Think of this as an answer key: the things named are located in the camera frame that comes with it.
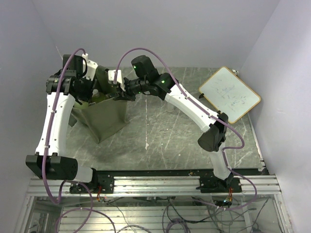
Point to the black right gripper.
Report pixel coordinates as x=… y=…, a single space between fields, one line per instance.
x=128 y=97

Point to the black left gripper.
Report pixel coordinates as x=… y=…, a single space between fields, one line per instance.
x=86 y=96

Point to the yellow-green lotion bottle white cap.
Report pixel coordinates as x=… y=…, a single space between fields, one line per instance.
x=97 y=96

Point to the green canvas bag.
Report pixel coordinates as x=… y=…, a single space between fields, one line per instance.
x=102 y=119

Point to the grey squeeze tube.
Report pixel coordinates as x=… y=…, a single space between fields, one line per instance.
x=170 y=108

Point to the green bottle pink pump cap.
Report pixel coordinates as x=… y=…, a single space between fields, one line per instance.
x=81 y=106

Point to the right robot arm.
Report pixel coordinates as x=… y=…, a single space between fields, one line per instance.
x=213 y=124

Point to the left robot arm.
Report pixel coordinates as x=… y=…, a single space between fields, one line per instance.
x=49 y=160

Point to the yellow framed whiteboard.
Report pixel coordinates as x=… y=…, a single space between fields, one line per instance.
x=229 y=94

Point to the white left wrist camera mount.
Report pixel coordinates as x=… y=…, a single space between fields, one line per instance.
x=89 y=67

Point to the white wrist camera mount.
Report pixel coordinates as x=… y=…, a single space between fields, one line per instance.
x=115 y=77
x=89 y=67

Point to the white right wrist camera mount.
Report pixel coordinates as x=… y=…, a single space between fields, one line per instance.
x=115 y=77

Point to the aluminium rail frame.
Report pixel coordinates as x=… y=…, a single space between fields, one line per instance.
x=188 y=185

